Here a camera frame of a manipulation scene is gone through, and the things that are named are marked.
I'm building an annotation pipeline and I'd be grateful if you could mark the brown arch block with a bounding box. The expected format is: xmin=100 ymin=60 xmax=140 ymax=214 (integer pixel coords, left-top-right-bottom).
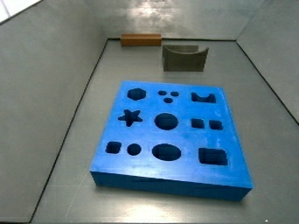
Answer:
xmin=120 ymin=33 xmax=161 ymax=46

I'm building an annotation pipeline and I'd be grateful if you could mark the blue shape sorter board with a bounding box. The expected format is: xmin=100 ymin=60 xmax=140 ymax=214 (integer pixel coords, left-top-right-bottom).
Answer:
xmin=89 ymin=80 xmax=253 ymax=201

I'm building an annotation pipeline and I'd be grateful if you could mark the dark grey saddle fixture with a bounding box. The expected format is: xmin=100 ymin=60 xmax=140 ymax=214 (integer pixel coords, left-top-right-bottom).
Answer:
xmin=163 ymin=45 xmax=209 ymax=72

